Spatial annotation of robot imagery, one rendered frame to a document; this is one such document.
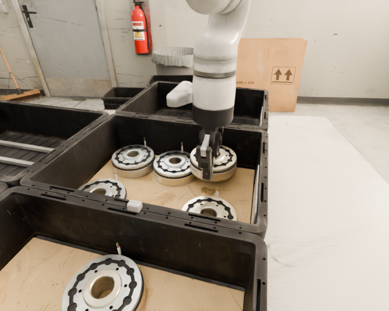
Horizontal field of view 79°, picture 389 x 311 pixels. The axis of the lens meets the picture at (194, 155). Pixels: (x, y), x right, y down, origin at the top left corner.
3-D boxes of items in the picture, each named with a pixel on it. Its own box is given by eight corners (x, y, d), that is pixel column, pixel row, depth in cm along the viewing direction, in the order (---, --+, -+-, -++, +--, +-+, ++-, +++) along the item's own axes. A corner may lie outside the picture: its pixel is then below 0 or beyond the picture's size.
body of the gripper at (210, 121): (230, 110, 38) (226, 159, 43) (238, 92, 44) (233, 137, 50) (185, 105, 39) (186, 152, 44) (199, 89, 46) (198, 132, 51)
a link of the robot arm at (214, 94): (181, 91, 48) (180, 57, 44) (237, 95, 45) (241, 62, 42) (163, 107, 40) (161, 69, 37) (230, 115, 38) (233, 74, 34)
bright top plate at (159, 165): (200, 155, 59) (200, 153, 58) (189, 181, 51) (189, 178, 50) (163, 150, 61) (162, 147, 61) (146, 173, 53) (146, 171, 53)
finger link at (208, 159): (196, 143, 41) (200, 160, 46) (194, 152, 40) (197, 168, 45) (212, 145, 40) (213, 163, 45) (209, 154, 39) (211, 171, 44)
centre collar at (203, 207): (225, 210, 43) (225, 207, 43) (217, 230, 39) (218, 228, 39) (200, 202, 45) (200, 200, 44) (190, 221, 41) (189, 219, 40)
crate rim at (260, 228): (267, 139, 56) (268, 129, 54) (265, 247, 31) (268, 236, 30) (113, 120, 64) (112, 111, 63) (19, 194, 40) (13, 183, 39)
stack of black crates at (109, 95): (157, 120, 241) (154, 87, 222) (150, 134, 216) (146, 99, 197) (119, 119, 244) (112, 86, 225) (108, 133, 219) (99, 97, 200)
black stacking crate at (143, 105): (262, 122, 85) (268, 91, 79) (259, 171, 61) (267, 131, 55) (158, 111, 93) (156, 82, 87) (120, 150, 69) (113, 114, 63)
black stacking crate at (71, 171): (259, 172, 61) (267, 132, 54) (253, 284, 37) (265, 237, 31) (120, 150, 69) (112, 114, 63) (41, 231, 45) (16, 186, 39)
